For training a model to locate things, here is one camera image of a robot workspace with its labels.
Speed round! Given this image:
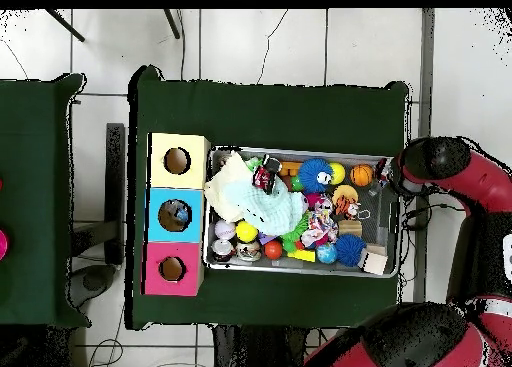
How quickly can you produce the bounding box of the blue fuzzy monster toy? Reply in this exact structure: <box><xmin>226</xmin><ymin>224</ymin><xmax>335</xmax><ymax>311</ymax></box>
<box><xmin>297</xmin><ymin>157</ymin><xmax>334</xmax><ymax>194</ymax></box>

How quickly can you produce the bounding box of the crushed red drink can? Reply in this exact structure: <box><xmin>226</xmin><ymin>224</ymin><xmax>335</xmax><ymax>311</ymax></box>
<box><xmin>251</xmin><ymin>154</ymin><xmax>283</xmax><ymax>195</ymax></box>

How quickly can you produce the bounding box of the mint green waffle cloth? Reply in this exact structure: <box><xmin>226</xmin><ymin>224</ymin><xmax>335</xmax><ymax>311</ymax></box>
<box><xmin>223</xmin><ymin>176</ymin><xmax>307</xmax><ymax>236</ymax></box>

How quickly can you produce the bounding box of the cream yellow waffle cloth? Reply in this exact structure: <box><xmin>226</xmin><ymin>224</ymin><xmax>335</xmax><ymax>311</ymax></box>
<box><xmin>203</xmin><ymin>151</ymin><xmax>257</xmax><ymax>223</ymax></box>

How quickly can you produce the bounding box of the wooden box with three holes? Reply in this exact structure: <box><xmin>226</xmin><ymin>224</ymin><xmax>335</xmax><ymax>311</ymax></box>
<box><xmin>141</xmin><ymin>132</ymin><xmax>212</xmax><ymax>297</ymax></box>

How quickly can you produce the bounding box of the orange toy basketball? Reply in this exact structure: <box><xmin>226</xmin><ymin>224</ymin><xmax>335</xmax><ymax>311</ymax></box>
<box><xmin>350</xmin><ymin>163</ymin><xmax>375</xmax><ymax>187</ymax></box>

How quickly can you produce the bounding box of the toy hamburger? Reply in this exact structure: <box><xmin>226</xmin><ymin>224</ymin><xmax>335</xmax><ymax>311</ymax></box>
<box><xmin>331</xmin><ymin>183</ymin><xmax>360</xmax><ymax>208</ymax></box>

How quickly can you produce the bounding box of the yellow smooth ball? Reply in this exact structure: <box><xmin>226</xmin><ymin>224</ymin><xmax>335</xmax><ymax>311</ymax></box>
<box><xmin>329</xmin><ymin>161</ymin><xmax>347</xmax><ymax>186</ymax></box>

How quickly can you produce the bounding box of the orange black striped tiger toy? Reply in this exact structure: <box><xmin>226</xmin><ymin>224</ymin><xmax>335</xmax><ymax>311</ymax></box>
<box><xmin>333</xmin><ymin>196</ymin><xmax>361</xmax><ymax>220</ymax></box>

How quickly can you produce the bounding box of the blue spiky ball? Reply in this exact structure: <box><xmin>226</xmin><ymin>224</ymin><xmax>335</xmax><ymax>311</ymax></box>
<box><xmin>334</xmin><ymin>233</ymin><xmax>368</xmax><ymax>268</ymax></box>

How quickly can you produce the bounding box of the plain wooden cube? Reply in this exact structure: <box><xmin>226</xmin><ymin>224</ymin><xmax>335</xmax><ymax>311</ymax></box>
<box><xmin>358</xmin><ymin>251</ymin><xmax>389</xmax><ymax>276</ymax></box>

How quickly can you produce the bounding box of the dark green tablecloth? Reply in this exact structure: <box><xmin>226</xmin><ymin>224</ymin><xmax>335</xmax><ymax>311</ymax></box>
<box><xmin>125</xmin><ymin>64</ymin><xmax>410</xmax><ymax>331</ymax></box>

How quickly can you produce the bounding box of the black tripod leg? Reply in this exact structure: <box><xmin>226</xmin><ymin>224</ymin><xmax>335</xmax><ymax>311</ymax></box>
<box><xmin>162</xmin><ymin>8</ymin><xmax>182</xmax><ymax>40</ymax></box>
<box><xmin>44</xmin><ymin>8</ymin><xmax>86</xmax><ymax>43</ymax></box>

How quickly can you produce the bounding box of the grey round stand base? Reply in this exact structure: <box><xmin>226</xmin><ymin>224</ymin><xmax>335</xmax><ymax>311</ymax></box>
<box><xmin>68</xmin><ymin>263</ymin><xmax>118</xmax><ymax>309</ymax></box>

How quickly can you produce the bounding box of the dark green side table cloth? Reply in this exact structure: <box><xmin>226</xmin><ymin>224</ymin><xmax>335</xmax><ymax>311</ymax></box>
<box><xmin>0</xmin><ymin>72</ymin><xmax>91</xmax><ymax>329</ymax></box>

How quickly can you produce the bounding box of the black power cable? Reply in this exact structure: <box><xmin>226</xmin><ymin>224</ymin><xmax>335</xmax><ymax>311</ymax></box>
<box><xmin>403</xmin><ymin>201</ymin><xmax>467</xmax><ymax>224</ymax></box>

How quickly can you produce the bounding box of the shallow wire mesh bin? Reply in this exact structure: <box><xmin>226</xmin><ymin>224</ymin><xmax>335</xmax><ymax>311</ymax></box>
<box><xmin>202</xmin><ymin>145</ymin><xmax>403</xmax><ymax>279</ymax></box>

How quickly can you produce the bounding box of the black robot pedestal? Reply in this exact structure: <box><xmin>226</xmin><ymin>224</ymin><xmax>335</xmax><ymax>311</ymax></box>
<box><xmin>211</xmin><ymin>324</ymin><xmax>321</xmax><ymax>367</ymax></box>

